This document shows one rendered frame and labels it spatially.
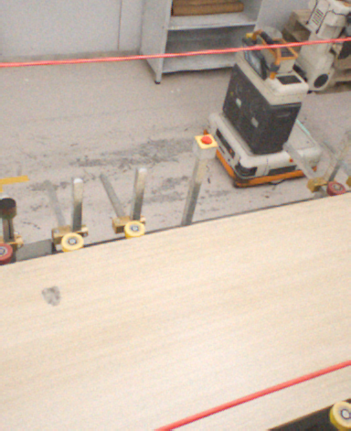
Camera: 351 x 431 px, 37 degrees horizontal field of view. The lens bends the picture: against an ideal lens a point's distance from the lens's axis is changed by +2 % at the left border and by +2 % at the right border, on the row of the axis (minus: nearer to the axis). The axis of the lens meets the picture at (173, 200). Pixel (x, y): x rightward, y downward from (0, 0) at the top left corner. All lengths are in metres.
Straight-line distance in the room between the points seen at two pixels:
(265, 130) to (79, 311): 2.03
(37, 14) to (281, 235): 2.99
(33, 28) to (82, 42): 0.42
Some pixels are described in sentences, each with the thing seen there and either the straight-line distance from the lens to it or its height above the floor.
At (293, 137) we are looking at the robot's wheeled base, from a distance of 3.86.
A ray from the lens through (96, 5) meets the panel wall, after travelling 4.61.
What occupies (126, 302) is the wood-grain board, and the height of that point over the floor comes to 0.90.
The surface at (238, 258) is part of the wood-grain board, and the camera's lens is 2.04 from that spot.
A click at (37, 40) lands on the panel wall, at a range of 4.63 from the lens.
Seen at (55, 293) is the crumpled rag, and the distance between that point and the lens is 1.84.
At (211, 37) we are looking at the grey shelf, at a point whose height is 0.16.
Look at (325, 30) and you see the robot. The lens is 3.50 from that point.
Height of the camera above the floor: 2.42
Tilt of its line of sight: 44 degrees down
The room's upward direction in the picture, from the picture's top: 12 degrees clockwise
